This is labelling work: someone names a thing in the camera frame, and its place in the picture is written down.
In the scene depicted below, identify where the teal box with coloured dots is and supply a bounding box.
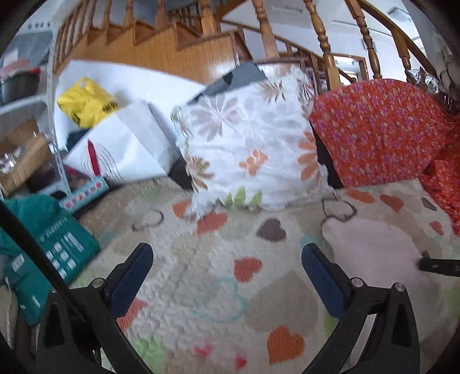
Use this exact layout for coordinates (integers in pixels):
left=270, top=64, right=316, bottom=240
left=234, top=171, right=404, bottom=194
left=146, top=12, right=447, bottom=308
left=59, top=176, right=109, bottom=213

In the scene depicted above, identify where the orange floral cloth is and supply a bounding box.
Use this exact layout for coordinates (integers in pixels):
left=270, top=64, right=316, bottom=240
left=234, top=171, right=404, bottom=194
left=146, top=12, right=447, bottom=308
left=420, top=125, right=460, bottom=236

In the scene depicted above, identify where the teal fabric bundle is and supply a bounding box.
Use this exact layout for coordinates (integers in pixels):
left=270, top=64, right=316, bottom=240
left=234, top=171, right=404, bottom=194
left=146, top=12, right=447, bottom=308
left=3, top=194, right=68, bottom=240

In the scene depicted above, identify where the white floral pillow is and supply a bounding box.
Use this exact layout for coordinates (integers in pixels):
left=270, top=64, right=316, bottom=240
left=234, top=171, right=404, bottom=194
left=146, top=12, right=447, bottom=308
left=171, top=66, right=333, bottom=217

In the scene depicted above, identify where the black cable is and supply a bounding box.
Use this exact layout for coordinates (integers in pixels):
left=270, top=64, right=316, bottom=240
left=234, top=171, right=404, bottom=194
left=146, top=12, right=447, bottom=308
left=0, top=200, right=108, bottom=374

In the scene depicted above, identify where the grey cushion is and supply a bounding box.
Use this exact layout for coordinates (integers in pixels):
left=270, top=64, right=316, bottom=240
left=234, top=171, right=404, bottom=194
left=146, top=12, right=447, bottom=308
left=187, top=62, right=267, bottom=104

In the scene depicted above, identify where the brown cardboard box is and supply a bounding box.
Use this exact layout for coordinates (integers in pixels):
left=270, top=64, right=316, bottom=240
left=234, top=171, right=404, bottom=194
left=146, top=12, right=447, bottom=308
left=1, top=117, right=52, bottom=197

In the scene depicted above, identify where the green cardboard box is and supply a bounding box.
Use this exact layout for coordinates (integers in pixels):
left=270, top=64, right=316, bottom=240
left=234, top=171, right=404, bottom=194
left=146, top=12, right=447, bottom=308
left=1, top=213, right=100, bottom=327

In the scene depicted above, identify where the orange floral pillow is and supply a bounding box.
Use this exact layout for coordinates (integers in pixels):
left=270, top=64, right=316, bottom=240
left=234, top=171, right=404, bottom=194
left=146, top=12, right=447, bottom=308
left=310, top=79, right=459, bottom=188

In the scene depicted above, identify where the white metal shelf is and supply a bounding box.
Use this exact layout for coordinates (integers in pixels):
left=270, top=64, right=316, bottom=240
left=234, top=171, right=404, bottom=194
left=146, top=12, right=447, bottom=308
left=1, top=31, right=70, bottom=199

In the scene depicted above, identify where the heart patterned quilt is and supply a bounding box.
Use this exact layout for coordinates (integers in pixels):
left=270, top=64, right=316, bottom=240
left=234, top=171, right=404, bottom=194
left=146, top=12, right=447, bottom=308
left=76, top=180, right=459, bottom=373

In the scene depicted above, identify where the yellow plastic bag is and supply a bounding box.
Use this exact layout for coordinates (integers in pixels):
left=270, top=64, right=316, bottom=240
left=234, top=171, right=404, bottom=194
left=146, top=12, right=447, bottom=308
left=57, top=77, right=120, bottom=129

